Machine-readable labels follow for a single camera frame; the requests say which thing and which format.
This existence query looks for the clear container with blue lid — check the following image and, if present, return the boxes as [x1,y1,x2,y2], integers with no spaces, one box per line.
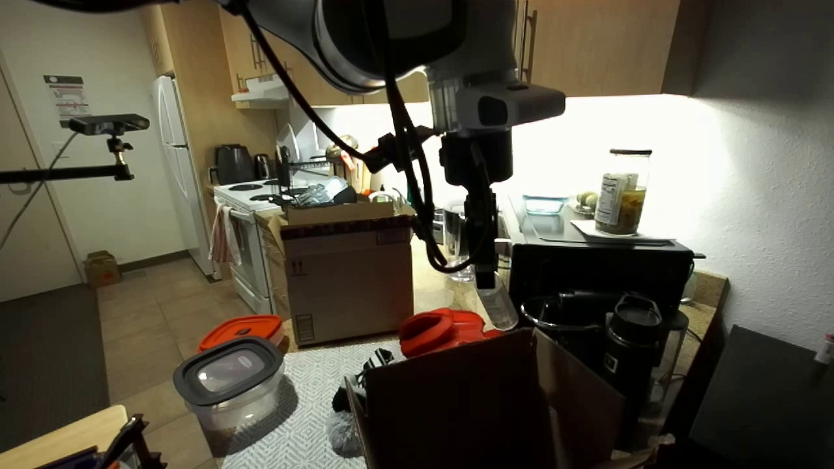
[520,192,573,240]

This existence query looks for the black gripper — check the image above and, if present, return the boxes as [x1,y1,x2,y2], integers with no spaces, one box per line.
[435,127,516,295]

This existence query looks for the metal cabinet handle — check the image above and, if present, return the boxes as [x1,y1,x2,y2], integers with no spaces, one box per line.
[516,0,543,88]

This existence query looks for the glass jar with black lid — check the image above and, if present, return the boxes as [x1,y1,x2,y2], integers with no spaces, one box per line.
[595,147,658,236]

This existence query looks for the black white plastic package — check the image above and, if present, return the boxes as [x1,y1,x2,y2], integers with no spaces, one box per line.
[330,345,400,458]

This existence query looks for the bowl with green food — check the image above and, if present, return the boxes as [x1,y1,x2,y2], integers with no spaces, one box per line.
[572,190,605,221]

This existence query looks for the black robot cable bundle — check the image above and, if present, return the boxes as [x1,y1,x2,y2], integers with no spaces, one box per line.
[232,0,481,278]

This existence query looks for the white flat plate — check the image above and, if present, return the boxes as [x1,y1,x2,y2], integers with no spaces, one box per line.
[569,217,677,247]

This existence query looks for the white refrigerator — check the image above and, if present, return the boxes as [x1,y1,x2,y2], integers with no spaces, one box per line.
[150,71,220,281]

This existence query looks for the red round lids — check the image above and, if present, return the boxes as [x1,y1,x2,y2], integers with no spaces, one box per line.
[397,306,507,360]

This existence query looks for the black camera on boom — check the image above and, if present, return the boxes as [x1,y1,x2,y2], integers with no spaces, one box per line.
[59,113,154,139]

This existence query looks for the black round pot appliance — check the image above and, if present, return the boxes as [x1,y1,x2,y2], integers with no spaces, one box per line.
[520,290,619,373]

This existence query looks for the wooden board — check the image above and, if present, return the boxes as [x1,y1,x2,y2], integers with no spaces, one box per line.
[0,401,134,469]

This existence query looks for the black box appliance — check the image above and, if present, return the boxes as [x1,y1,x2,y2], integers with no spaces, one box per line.
[685,322,834,469]

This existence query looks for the black electric kettle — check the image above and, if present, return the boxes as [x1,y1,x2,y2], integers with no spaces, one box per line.
[250,151,280,183]

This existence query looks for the black microwave oven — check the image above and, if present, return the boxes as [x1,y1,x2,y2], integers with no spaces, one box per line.
[489,231,710,339]

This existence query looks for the wooden upper cabinets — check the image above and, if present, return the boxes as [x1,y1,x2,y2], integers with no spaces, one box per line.
[141,0,685,110]

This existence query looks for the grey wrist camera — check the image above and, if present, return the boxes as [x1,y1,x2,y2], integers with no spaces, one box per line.
[431,79,569,136]

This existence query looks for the glass carafe with black frame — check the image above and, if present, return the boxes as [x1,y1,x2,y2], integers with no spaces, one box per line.
[649,308,696,412]

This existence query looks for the wooden utensil bundle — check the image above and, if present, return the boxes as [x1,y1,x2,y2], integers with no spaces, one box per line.
[324,132,387,197]

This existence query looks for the black clamp stand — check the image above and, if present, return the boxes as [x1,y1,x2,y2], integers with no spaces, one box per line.
[88,412,169,469]

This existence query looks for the black bag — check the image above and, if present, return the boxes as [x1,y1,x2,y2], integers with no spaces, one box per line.
[288,174,360,210]

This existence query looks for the paper notice sheet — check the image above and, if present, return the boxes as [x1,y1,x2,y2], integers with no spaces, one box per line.
[43,72,91,126]

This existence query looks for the white range hood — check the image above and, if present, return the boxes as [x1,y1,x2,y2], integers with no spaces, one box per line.
[229,71,294,113]

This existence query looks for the grey patterned cloth mat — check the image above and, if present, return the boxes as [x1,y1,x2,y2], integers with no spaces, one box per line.
[220,339,408,469]

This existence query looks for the clear water filter pitcher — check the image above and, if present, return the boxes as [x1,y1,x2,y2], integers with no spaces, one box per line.
[439,201,483,287]

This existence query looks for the white kitchen stove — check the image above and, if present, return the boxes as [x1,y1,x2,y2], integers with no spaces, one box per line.
[210,178,288,317]

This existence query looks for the small clear bottle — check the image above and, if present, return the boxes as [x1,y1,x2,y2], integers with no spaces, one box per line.
[476,270,521,334]

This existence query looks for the open cardboard box plain flaps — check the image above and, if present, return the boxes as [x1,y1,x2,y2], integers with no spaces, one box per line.
[344,326,632,469]

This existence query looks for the black thermos bottle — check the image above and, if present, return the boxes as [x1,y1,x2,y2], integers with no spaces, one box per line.
[603,293,668,433]

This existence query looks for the cardboard box with label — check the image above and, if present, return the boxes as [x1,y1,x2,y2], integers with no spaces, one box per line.
[280,201,417,350]

